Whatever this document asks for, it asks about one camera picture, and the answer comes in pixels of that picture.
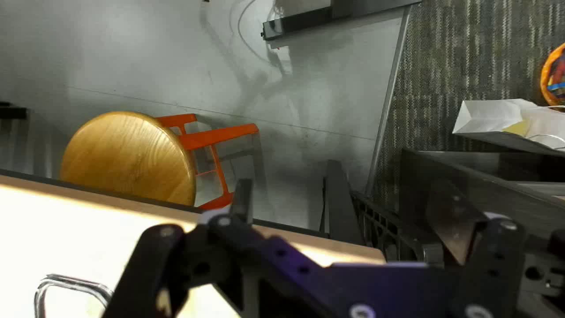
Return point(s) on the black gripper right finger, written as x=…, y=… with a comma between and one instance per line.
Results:
x=491, y=265

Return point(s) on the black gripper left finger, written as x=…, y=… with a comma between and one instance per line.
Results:
x=170, y=253

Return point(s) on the dark grey bench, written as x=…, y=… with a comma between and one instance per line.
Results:
x=500, y=177

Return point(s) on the wooden stool with orange legs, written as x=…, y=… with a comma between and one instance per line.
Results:
x=129, y=152

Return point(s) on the black mesh crate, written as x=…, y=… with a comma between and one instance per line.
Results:
x=382, y=226

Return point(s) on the orange round object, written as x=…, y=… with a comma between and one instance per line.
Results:
x=557, y=81

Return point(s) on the black wall rail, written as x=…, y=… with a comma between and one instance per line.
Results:
x=306, y=21

